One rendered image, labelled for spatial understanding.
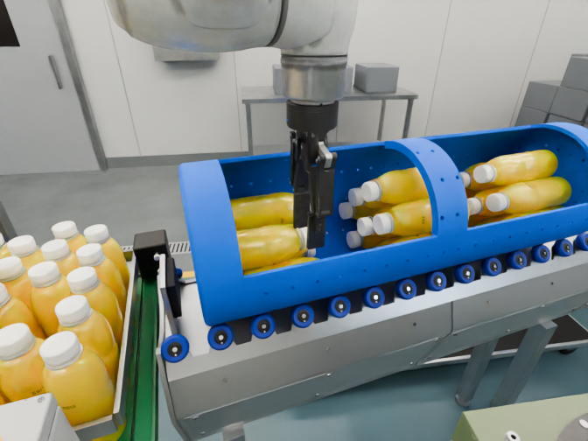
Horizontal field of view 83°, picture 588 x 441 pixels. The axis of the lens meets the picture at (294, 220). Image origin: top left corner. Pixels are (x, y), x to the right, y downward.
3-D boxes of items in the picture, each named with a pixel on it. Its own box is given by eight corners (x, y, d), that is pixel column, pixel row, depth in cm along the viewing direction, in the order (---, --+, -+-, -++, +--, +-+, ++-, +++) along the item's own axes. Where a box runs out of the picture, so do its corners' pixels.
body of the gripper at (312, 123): (349, 103, 45) (344, 167, 50) (325, 93, 52) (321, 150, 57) (297, 106, 43) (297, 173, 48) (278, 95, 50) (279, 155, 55)
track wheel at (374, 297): (383, 283, 66) (378, 283, 68) (363, 288, 65) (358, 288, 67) (388, 305, 66) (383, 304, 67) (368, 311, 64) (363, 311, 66)
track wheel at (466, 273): (473, 261, 72) (466, 261, 74) (457, 264, 71) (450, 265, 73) (479, 281, 72) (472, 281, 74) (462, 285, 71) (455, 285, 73)
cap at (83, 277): (100, 272, 55) (96, 263, 54) (95, 288, 52) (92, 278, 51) (73, 276, 54) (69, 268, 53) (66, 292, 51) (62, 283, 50)
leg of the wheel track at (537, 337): (499, 437, 134) (561, 325, 103) (487, 441, 133) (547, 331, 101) (487, 423, 139) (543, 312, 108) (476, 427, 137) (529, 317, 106)
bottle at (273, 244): (197, 232, 52) (302, 214, 57) (199, 243, 59) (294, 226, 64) (205, 275, 51) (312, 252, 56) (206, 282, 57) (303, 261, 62)
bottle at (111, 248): (130, 315, 70) (108, 246, 62) (97, 316, 70) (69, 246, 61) (142, 292, 76) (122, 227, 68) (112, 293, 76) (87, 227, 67)
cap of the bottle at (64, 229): (78, 234, 65) (75, 227, 64) (55, 241, 63) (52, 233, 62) (76, 226, 68) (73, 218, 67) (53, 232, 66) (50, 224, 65)
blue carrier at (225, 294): (578, 260, 81) (654, 149, 65) (211, 362, 56) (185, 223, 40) (487, 200, 103) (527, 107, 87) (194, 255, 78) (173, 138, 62)
